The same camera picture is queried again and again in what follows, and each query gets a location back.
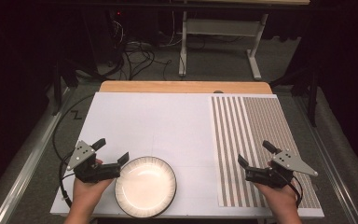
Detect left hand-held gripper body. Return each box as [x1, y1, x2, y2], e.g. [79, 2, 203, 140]
[66, 139, 122, 184]

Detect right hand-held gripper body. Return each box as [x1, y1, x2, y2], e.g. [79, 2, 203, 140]
[245, 149, 319, 189]

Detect white plate with dark rim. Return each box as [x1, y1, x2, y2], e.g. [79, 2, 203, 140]
[114, 155, 178, 218]

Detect person's right hand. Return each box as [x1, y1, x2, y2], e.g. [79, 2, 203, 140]
[255, 161, 300, 213]

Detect person's left hand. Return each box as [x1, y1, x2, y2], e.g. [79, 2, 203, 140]
[71, 158, 115, 209]

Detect striped grey placemat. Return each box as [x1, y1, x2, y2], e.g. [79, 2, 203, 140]
[210, 95, 322, 209]

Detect white board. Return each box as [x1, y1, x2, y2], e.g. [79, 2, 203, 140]
[49, 91, 325, 218]

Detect black stand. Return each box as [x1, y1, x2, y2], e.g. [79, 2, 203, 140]
[269, 62, 322, 128]
[50, 59, 79, 116]

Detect wooden table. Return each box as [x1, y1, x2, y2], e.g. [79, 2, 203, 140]
[99, 80, 273, 95]

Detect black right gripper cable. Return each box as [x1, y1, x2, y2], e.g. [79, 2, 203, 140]
[279, 173, 304, 208]

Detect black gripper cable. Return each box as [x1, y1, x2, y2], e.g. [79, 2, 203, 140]
[51, 93, 96, 209]
[279, 173, 304, 208]

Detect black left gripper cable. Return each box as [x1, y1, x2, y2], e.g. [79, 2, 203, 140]
[51, 93, 96, 209]

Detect metal floor rail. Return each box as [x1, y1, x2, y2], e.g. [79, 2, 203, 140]
[0, 87, 76, 224]
[295, 96, 358, 224]

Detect bundle of floor cables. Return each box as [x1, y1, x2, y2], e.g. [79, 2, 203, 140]
[105, 40, 173, 81]

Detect white desk frame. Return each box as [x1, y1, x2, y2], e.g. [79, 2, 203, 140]
[178, 10, 269, 81]

